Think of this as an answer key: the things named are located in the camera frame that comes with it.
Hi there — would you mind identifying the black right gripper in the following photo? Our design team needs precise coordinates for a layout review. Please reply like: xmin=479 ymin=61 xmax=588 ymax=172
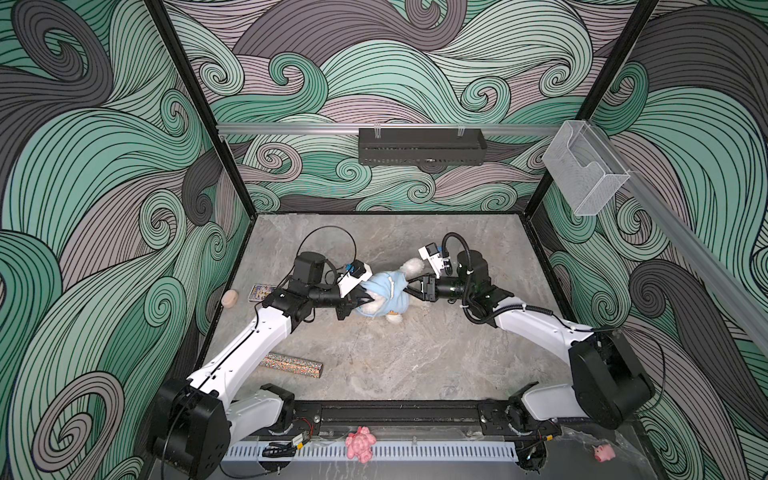
xmin=400 ymin=271 xmax=477 ymax=304

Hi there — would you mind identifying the white plush teddy bear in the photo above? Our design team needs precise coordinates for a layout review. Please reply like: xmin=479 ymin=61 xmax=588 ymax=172
xmin=356 ymin=258 xmax=424 ymax=325

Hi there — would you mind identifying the light blue fleece hoodie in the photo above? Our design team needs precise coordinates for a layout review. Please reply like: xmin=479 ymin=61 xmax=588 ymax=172
xmin=357 ymin=270 xmax=409 ymax=317

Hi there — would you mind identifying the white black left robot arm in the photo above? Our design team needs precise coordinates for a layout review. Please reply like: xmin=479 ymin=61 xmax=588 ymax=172
xmin=146 ymin=252 xmax=372 ymax=479

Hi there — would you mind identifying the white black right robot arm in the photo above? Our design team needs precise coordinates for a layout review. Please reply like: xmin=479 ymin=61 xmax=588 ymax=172
xmin=405 ymin=243 xmax=655 ymax=433

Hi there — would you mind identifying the colourful card box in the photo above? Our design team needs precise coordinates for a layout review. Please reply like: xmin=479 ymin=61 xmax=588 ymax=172
xmin=248 ymin=284 xmax=275 ymax=303

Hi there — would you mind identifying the glitter multicolour tube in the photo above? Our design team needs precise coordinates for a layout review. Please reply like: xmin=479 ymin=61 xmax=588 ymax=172
xmin=260 ymin=353 xmax=323 ymax=378

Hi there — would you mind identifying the pink round wooden block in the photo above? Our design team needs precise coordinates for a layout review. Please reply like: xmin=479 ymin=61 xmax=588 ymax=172
xmin=221 ymin=289 xmax=239 ymax=309

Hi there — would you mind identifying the pink plush toy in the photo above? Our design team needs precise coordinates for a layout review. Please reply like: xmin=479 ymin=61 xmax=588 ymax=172
xmin=345 ymin=426 xmax=377 ymax=463

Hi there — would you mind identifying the small pink toy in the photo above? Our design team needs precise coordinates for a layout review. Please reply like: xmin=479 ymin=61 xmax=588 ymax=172
xmin=594 ymin=444 xmax=616 ymax=463

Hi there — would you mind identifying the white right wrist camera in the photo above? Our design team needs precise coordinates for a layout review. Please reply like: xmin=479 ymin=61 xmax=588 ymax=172
xmin=418 ymin=242 xmax=452 ymax=278

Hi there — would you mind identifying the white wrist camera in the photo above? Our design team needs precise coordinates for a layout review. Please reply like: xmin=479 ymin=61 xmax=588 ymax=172
xmin=337 ymin=260 xmax=372 ymax=297
xmin=418 ymin=242 xmax=452 ymax=278

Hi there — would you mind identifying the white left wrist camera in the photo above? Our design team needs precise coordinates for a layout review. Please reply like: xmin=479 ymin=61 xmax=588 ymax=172
xmin=337 ymin=260 xmax=372 ymax=297

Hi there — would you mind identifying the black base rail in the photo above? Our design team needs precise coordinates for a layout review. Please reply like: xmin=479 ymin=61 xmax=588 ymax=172
xmin=288 ymin=399 xmax=530 ymax=428

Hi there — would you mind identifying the aluminium rail back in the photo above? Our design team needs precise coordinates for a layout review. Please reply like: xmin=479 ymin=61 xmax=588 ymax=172
xmin=217 ymin=122 xmax=562 ymax=139

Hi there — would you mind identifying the aluminium rail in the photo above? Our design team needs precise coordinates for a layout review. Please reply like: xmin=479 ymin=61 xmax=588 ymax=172
xmin=217 ymin=122 xmax=562 ymax=139
xmin=597 ymin=129 xmax=767 ymax=353

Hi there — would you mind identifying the clear acrylic wall bin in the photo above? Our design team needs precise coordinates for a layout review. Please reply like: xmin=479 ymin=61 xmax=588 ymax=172
xmin=542 ymin=120 xmax=630 ymax=217

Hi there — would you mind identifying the black wall-mounted tray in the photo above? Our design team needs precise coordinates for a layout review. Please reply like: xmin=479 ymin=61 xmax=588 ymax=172
xmin=358 ymin=127 xmax=488 ymax=168

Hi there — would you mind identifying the white slotted cable duct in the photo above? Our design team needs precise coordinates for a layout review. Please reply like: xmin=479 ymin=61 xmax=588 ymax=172
xmin=224 ymin=440 xmax=518 ymax=463

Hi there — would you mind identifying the aluminium rail right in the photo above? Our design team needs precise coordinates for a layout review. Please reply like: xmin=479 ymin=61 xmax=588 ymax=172
xmin=597 ymin=129 xmax=767 ymax=353

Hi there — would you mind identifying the black left corner post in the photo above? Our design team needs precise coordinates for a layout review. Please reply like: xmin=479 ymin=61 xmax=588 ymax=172
xmin=144 ymin=0 xmax=257 ymax=223

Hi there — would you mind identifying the black cage corner post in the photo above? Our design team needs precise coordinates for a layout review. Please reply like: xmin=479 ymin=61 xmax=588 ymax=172
xmin=524 ymin=0 xmax=661 ymax=214

